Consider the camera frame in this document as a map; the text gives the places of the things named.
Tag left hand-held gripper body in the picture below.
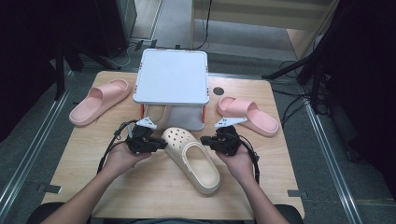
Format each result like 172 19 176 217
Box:
125 116 158 155

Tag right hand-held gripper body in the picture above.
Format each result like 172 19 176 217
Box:
212 116 248 157

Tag pink slipper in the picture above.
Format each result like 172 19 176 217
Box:
68 77 133 127
216 96 280 138

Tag white shoe rack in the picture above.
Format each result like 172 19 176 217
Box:
133 48 210 132

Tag person's right hand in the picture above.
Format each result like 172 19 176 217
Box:
216 148 260 189

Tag person's left hand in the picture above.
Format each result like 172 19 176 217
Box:
102 141 154 181

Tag grey tape strip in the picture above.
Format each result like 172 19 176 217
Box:
36 183 64 195
287 189 309 200

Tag black tripod stand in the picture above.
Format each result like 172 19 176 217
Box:
53 40 123 101
261 0 347 115

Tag light wooden partition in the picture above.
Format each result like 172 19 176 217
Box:
190 0 341 61

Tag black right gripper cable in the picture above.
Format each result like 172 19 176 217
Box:
238 135 262 185

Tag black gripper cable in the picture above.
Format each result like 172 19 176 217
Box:
96 119 140 175
238 135 262 185

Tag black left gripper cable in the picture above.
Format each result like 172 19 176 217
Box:
96 119 140 175

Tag black floor cables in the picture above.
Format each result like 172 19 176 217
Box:
272 60 314 129

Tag white floor cable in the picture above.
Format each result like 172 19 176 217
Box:
115 46 134 68

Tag metal floor rail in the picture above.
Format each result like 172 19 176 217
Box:
298 83 365 224
0 70 76 216

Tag black hanging cable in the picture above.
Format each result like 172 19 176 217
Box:
193 0 213 50

